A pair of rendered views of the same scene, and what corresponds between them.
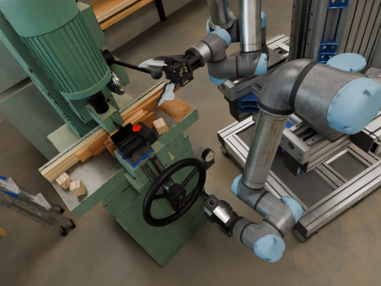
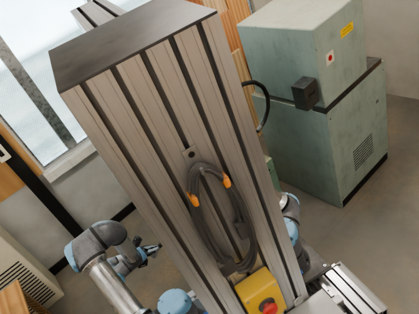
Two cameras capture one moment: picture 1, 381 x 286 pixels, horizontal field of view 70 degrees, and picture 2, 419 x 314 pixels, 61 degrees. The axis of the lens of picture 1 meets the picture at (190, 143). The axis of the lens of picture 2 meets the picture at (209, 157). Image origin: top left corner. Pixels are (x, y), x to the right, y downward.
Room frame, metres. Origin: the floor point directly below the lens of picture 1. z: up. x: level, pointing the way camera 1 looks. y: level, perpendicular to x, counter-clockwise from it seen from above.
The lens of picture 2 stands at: (1.09, -1.35, 2.18)
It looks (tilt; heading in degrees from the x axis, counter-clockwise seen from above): 36 degrees down; 95
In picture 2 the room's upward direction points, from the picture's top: 24 degrees counter-clockwise
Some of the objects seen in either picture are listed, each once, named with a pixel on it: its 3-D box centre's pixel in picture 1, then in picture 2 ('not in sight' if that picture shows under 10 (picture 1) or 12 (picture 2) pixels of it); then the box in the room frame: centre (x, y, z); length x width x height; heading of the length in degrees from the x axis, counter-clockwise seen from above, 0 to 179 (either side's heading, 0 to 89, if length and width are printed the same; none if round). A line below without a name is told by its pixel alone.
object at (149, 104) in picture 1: (134, 116); not in sight; (0.87, 0.19, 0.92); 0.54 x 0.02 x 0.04; 120
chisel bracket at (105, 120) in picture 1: (105, 115); not in sight; (0.84, 0.28, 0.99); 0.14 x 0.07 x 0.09; 30
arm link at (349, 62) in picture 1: (343, 76); (176, 309); (0.67, -0.58, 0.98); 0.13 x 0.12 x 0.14; 29
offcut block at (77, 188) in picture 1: (77, 188); not in sight; (0.60, 0.42, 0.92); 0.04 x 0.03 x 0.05; 92
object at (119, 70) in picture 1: (113, 74); not in sight; (1.06, 0.23, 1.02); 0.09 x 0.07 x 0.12; 120
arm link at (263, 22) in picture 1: (251, 26); (284, 237); (1.16, -0.43, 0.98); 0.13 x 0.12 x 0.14; 69
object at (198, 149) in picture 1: (200, 156); not in sight; (0.83, -0.03, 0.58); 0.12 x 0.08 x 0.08; 30
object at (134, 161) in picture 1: (137, 142); not in sight; (0.66, 0.17, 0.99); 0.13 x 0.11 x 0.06; 120
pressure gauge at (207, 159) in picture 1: (207, 155); not in sight; (0.77, -0.06, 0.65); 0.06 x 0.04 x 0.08; 120
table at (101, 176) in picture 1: (134, 152); not in sight; (0.73, 0.22, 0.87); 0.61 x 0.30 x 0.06; 120
